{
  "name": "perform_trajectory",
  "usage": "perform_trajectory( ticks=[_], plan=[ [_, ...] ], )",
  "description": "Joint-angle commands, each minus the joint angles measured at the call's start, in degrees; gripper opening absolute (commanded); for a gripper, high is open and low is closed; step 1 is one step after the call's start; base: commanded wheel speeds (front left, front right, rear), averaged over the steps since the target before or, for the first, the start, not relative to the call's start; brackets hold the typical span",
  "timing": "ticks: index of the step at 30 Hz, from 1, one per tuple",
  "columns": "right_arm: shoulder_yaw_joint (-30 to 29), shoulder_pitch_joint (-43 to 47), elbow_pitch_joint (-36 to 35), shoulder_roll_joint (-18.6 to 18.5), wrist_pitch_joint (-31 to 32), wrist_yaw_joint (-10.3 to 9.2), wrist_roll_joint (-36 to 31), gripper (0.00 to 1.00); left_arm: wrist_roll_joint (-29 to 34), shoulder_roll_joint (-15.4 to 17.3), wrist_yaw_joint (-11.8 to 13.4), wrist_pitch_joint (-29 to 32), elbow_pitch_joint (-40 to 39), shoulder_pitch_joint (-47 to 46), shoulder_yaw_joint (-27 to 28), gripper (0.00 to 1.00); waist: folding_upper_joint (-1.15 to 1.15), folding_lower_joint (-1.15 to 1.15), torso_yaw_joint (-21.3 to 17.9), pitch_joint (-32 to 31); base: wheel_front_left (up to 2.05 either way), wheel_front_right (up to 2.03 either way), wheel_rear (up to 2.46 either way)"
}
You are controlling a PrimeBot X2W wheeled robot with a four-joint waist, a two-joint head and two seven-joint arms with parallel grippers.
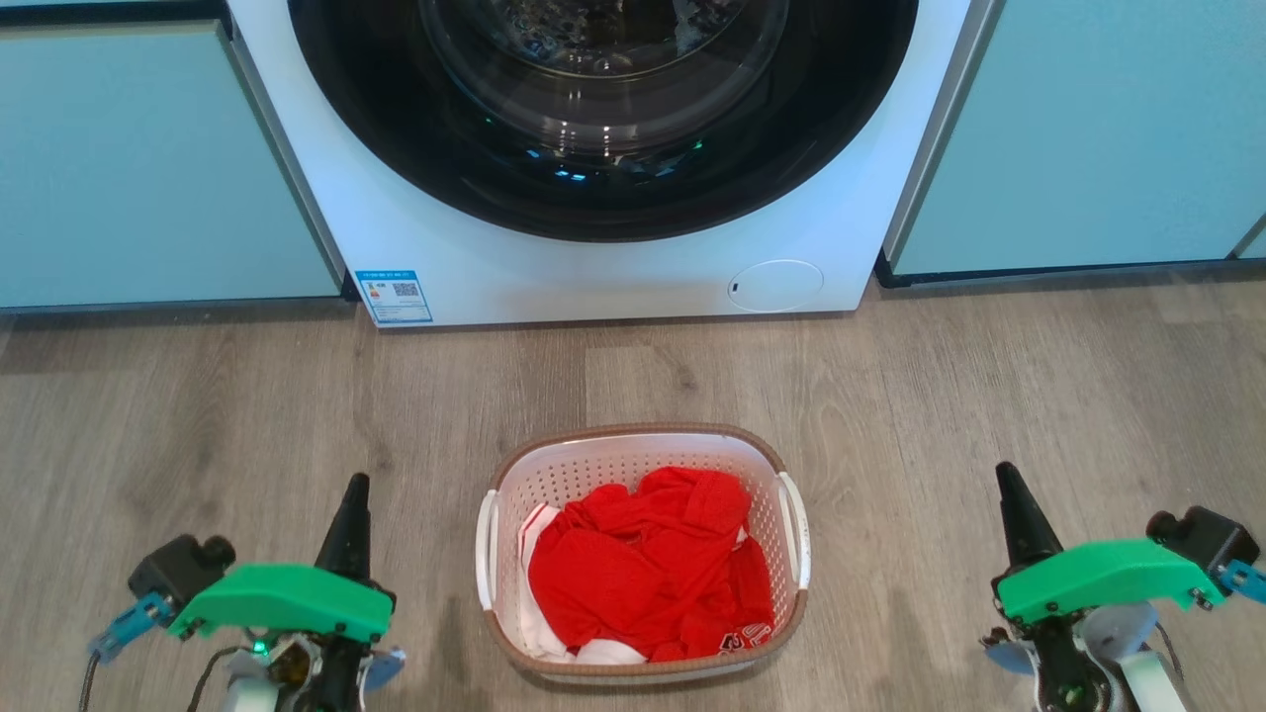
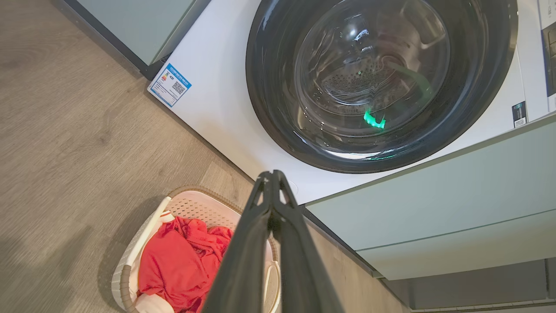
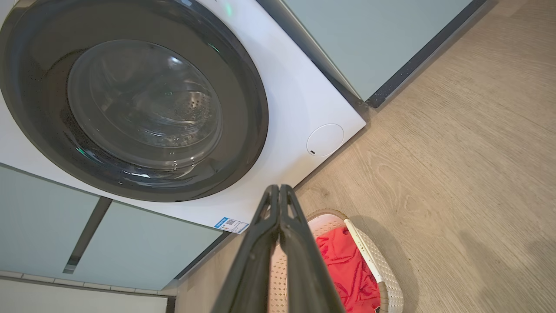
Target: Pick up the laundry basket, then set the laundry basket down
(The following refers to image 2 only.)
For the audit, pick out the dark round washer door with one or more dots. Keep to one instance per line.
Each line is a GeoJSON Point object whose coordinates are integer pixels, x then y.
{"type": "Point", "coordinates": [269, 87]}

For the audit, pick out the red shirt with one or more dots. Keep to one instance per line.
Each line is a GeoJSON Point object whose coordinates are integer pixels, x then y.
{"type": "Point", "coordinates": [178, 261]}

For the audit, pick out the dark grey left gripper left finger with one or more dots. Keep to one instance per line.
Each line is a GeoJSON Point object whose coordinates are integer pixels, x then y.
{"type": "Point", "coordinates": [243, 261]}

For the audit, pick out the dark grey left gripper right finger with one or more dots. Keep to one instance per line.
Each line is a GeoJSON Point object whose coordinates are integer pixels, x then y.
{"type": "Point", "coordinates": [304, 269]}

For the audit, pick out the white garment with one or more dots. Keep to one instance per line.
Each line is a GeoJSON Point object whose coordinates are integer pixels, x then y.
{"type": "Point", "coordinates": [152, 303]}

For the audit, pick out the black washer display panel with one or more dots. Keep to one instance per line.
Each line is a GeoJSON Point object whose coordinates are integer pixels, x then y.
{"type": "Point", "coordinates": [551, 56]}

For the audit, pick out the small black QR sticker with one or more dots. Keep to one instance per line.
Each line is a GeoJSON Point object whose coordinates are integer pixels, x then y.
{"type": "Point", "coordinates": [519, 114]}

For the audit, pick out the blue energy label sticker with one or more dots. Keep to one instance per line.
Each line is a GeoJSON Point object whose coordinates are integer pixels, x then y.
{"type": "Point", "coordinates": [169, 85]}

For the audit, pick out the white Hisense washing machine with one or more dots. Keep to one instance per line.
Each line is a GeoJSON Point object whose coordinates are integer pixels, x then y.
{"type": "Point", "coordinates": [217, 113]}

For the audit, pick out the round white filter cover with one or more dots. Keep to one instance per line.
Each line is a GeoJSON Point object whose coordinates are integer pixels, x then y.
{"type": "Point", "coordinates": [294, 188]}

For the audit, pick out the white perforated laundry basket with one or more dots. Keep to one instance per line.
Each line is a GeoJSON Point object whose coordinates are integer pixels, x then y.
{"type": "Point", "coordinates": [204, 208]}

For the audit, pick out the pale green cabinet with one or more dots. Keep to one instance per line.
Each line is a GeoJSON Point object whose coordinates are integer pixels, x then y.
{"type": "Point", "coordinates": [434, 208]}
{"type": "Point", "coordinates": [139, 26]}

